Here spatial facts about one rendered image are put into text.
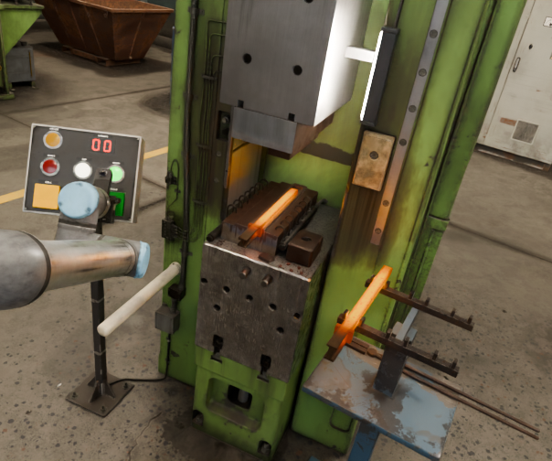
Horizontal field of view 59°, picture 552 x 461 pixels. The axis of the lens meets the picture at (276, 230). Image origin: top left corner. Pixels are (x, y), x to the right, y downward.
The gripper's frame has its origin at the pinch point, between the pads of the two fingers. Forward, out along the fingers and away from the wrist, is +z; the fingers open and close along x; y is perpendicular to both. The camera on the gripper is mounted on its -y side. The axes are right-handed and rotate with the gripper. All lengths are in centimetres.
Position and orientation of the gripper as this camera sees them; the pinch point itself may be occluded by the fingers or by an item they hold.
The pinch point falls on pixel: (111, 200)
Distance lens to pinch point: 163.5
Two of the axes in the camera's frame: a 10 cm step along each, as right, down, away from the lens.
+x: 9.9, 1.0, 1.1
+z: -1.1, 0.0, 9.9
